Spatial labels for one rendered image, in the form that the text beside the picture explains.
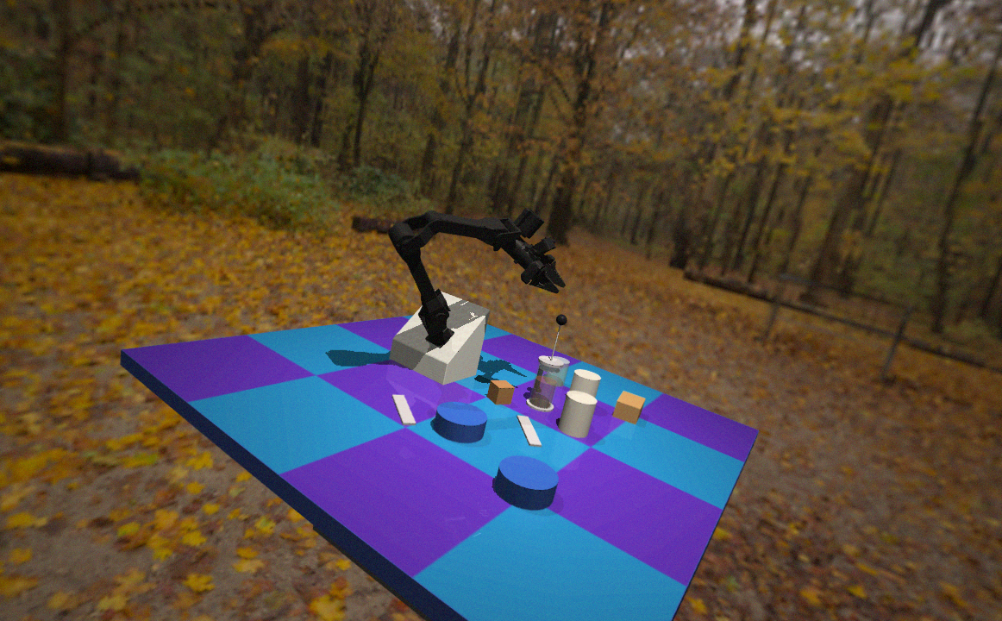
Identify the tan rectangular block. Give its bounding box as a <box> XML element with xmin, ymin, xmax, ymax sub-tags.
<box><xmin>613</xmin><ymin>391</ymin><xmax>645</xmax><ymax>424</ymax></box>

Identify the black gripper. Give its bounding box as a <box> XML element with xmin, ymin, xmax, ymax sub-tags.
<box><xmin>512</xmin><ymin>242</ymin><xmax>566</xmax><ymax>294</ymax></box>

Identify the cream cylinder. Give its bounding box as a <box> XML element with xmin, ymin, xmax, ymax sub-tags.
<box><xmin>558</xmin><ymin>391</ymin><xmax>598</xmax><ymax>437</ymax></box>
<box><xmin>569</xmin><ymin>369</ymin><xmax>601</xmax><ymax>398</ymax></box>

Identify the white flat bar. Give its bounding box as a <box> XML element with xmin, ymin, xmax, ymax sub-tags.
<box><xmin>517</xmin><ymin>416</ymin><xmax>542</xmax><ymax>448</ymax></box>
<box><xmin>391</xmin><ymin>395</ymin><xmax>416</xmax><ymax>426</ymax></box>

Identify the brown cube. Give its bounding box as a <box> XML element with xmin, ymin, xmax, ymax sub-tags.
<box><xmin>487</xmin><ymin>380</ymin><xmax>515</xmax><ymax>405</ymax></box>

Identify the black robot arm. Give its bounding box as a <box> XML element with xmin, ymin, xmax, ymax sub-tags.
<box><xmin>388</xmin><ymin>207</ymin><xmax>556</xmax><ymax>348</ymax></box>

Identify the dark blue short cylinder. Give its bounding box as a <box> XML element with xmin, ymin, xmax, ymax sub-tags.
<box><xmin>494</xmin><ymin>455</ymin><xmax>559</xmax><ymax>511</ymax></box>
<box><xmin>433</xmin><ymin>402</ymin><xmax>487</xmax><ymax>444</ymax></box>

